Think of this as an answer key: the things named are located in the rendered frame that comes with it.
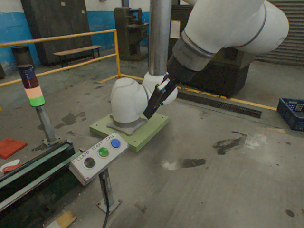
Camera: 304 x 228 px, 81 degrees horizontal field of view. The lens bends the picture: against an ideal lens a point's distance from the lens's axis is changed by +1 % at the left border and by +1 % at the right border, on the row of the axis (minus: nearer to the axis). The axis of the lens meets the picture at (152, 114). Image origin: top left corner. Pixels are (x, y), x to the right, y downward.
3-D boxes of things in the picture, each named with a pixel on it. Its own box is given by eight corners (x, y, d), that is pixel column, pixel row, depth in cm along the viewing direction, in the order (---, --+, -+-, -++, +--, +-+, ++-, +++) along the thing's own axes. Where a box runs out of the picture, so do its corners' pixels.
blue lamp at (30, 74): (24, 80, 78) (20, 70, 75) (18, 78, 81) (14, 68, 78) (38, 77, 82) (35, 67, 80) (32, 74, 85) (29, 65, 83)
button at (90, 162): (88, 172, 49) (89, 169, 48) (80, 163, 50) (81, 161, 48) (96, 165, 51) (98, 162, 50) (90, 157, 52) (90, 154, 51)
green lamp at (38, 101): (35, 108, 85) (32, 99, 82) (29, 104, 88) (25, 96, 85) (47, 103, 89) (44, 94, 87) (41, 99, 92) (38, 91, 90)
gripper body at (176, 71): (183, 47, 48) (166, 73, 54) (166, 53, 42) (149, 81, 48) (204, 66, 46) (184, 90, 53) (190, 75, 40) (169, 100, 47)
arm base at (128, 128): (120, 111, 120) (119, 104, 117) (148, 121, 110) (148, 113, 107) (100, 125, 107) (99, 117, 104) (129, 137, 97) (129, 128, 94)
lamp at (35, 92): (32, 99, 82) (28, 90, 80) (25, 96, 85) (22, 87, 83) (44, 94, 87) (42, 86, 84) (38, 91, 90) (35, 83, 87)
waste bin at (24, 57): (31, 67, 503) (23, 44, 473) (39, 70, 485) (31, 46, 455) (16, 71, 475) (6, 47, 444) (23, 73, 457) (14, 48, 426)
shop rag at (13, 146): (28, 144, 97) (27, 143, 97) (5, 159, 88) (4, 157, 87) (9, 138, 102) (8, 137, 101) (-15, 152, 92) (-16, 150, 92)
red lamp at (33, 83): (28, 90, 80) (24, 80, 78) (22, 87, 83) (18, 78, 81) (42, 86, 84) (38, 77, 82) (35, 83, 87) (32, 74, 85)
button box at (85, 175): (83, 187, 50) (87, 181, 47) (68, 168, 51) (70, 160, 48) (125, 152, 62) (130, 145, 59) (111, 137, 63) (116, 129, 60)
